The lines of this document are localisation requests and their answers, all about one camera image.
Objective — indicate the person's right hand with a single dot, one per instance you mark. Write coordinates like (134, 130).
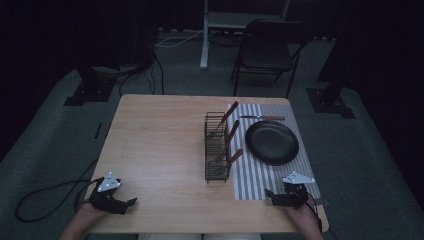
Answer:
(305, 216)

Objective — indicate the black round plate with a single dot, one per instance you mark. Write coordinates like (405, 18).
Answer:
(272, 142)

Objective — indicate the black folding chair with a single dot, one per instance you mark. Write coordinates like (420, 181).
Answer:
(266, 50)

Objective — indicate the person's left hand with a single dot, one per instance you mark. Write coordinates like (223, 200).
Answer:
(89, 209)

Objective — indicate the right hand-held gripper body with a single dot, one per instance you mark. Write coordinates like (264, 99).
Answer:
(293, 195)

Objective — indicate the black stand base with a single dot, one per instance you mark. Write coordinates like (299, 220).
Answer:
(88, 93)
(328, 101)

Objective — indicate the grey white striped placemat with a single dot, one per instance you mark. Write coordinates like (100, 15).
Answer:
(253, 180)

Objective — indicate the white metal desk frame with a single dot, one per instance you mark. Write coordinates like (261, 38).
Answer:
(205, 40)

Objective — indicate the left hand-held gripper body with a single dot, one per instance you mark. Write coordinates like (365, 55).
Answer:
(107, 195)

